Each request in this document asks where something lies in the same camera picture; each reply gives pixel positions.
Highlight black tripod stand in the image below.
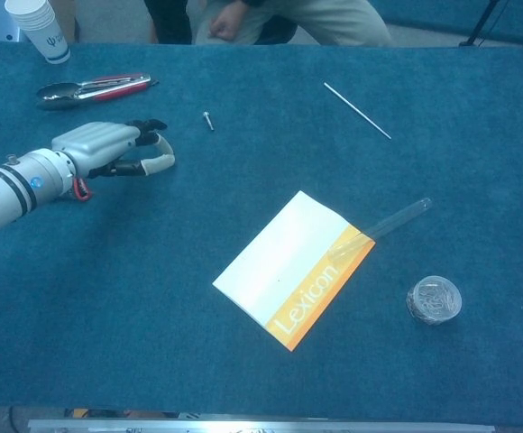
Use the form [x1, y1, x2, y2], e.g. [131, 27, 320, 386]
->
[458, 0, 501, 48]

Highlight white orange Lexicon book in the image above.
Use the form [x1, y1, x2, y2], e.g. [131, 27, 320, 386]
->
[211, 189, 377, 353]

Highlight thin metal rod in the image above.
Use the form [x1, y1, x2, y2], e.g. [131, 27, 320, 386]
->
[323, 81, 393, 141]

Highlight round clear paperclip container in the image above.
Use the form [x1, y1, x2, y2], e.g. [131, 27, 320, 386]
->
[406, 275, 463, 327]

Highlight seated person in beige trousers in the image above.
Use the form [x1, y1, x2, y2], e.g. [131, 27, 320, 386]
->
[143, 0, 396, 46]

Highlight grey knit work glove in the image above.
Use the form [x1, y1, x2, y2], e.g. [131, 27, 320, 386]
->
[72, 177, 94, 202]

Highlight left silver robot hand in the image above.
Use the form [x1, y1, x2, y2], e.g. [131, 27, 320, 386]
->
[51, 118, 176, 180]

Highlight stack of white paper cups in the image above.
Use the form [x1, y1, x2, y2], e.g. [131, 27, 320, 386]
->
[4, 0, 71, 65]

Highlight red steel kitchen tongs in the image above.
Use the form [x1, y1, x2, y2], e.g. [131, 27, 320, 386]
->
[35, 74, 160, 112]

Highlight clear glass test tube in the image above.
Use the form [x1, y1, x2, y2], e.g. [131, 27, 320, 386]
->
[327, 197, 433, 263]

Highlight blue carpet table cover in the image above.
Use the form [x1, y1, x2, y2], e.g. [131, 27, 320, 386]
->
[0, 39, 523, 428]

